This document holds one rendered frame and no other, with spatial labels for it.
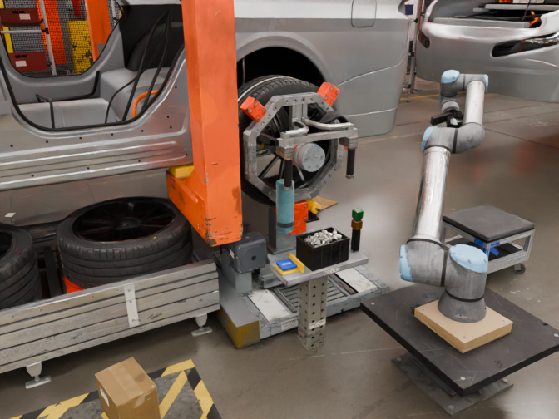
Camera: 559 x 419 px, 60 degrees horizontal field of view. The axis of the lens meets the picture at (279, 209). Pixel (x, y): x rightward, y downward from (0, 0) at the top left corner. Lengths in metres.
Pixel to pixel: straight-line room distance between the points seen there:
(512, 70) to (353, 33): 1.95
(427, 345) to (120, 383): 1.21
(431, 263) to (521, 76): 2.76
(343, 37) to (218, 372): 1.88
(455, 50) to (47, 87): 3.43
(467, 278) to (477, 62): 2.90
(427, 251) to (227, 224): 0.87
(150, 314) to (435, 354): 1.26
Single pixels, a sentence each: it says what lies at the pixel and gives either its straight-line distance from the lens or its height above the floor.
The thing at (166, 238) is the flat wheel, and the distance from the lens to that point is 2.37.
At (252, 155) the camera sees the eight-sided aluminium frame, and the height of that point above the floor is 0.87.
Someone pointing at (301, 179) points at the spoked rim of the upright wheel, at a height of 0.65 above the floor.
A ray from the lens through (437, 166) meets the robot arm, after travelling 2.25.
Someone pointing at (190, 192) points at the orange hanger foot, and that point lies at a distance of 2.40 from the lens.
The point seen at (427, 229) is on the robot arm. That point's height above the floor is 0.66.
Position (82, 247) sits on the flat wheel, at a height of 0.50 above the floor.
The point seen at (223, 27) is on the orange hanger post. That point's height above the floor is 1.44.
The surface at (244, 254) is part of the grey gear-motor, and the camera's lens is 2.48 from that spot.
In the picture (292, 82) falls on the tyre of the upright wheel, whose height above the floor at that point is 1.17.
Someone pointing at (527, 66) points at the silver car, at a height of 1.03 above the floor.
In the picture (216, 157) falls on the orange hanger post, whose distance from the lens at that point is 2.06.
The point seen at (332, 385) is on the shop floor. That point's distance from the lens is 2.26.
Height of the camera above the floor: 1.55
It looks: 24 degrees down
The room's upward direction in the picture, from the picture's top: straight up
